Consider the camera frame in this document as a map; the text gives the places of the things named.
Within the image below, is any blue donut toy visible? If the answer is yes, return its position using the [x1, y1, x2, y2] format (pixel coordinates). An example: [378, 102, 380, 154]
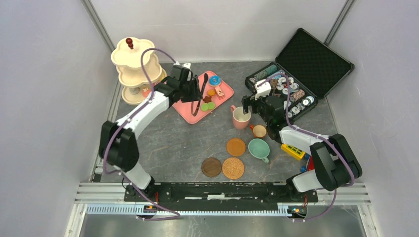
[208, 76, 222, 87]

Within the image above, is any small pink cupcake toy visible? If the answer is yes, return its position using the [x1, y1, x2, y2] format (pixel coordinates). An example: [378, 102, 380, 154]
[141, 86, 152, 98]

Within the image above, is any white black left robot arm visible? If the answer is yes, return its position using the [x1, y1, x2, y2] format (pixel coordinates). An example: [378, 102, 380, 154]
[98, 63, 202, 201]

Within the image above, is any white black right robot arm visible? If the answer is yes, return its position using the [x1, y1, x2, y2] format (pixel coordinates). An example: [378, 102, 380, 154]
[242, 95, 363, 201]

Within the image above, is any green round cookie left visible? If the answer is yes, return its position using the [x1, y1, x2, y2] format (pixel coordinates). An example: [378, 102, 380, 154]
[200, 103, 209, 112]

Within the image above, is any green round cookie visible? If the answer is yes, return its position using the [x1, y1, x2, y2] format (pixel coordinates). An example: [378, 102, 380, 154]
[208, 102, 215, 110]
[200, 103, 209, 112]

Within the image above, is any brown star cookie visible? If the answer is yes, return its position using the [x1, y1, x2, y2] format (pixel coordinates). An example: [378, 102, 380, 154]
[203, 95, 212, 103]

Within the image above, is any green round cookie right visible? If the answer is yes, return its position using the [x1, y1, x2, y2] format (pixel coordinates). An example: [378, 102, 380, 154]
[208, 102, 215, 110]

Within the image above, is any orange flower cookie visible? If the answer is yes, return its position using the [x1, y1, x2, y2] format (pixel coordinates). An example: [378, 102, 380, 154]
[207, 89, 216, 96]

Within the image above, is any pink serving tray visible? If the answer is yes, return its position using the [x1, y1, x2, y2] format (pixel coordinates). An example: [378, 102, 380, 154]
[172, 71, 234, 124]

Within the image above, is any pink slice cake toy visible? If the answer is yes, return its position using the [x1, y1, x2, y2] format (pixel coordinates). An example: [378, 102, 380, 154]
[214, 86, 225, 99]

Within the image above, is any pink mug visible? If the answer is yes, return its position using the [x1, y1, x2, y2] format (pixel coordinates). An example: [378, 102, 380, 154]
[230, 105, 251, 130]

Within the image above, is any small orange cup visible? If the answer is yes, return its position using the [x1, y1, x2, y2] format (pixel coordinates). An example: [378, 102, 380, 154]
[249, 125, 267, 139]

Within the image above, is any teal green cup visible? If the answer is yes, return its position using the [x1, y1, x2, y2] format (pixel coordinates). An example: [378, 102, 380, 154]
[248, 138, 270, 163]

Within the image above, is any orange round coaster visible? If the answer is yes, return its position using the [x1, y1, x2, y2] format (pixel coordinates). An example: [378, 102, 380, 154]
[226, 138, 246, 157]

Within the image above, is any black poker chip case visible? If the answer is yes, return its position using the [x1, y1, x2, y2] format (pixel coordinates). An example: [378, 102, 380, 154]
[244, 28, 355, 122]

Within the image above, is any yellow toy block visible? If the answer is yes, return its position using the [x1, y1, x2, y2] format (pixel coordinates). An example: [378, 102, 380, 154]
[280, 144, 306, 161]

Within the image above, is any cream three-tier dessert stand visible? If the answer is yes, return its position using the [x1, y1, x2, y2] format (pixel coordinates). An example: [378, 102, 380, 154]
[111, 37, 167, 105]

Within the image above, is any dark brown round coaster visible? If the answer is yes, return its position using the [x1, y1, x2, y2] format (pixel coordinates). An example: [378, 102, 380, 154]
[201, 157, 222, 177]

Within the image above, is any woven tan round coaster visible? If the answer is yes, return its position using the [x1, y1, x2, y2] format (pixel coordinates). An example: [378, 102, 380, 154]
[222, 157, 245, 180]

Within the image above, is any red toy block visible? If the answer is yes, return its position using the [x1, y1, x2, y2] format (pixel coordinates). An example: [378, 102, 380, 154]
[306, 157, 315, 171]

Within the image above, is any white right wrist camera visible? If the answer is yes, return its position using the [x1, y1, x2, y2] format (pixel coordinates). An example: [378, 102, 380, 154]
[254, 81, 271, 100]

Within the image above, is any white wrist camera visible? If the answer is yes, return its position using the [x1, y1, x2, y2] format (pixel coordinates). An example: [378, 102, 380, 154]
[182, 63, 192, 81]
[254, 81, 271, 100]

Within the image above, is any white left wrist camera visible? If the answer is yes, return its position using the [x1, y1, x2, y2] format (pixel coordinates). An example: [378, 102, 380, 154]
[182, 63, 192, 81]

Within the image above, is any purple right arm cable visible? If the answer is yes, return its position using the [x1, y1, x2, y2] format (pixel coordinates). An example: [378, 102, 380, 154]
[255, 73, 356, 222]

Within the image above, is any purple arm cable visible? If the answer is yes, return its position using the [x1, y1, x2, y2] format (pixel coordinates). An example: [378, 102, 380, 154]
[102, 48, 181, 222]
[255, 73, 356, 222]

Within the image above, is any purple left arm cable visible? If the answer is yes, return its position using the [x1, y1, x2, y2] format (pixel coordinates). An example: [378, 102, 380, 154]
[102, 48, 181, 222]

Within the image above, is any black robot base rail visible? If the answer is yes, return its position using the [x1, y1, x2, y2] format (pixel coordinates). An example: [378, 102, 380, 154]
[124, 182, 319, 220]

